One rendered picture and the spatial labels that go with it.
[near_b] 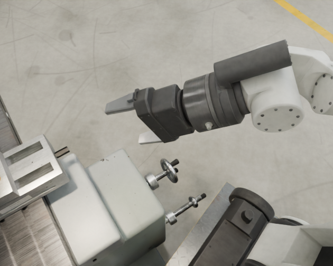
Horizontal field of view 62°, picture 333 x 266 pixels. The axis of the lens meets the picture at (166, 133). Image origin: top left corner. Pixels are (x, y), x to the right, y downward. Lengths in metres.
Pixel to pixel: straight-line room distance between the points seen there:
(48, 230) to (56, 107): 1.51
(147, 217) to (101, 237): 0.19
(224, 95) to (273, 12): 2.68
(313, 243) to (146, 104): 0.45
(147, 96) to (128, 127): 1.59
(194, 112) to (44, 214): 0.58
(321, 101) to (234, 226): 0.80
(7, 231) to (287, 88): 0.79
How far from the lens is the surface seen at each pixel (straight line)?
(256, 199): 1.22
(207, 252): 1.14
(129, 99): 0.44
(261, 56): 0.38
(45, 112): 2.26
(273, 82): 0.40
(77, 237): 0.91
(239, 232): 1.18
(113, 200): 1.04
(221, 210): 1.38
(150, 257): 1.52
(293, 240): 0.66
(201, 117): 0.41
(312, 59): 0.46
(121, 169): 1.07
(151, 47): 2.53
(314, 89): 0.49
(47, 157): 0.85
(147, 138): 0.54
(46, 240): 0.85
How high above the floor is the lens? 1.71
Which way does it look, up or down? 60 degrees down
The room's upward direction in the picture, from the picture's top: straight up
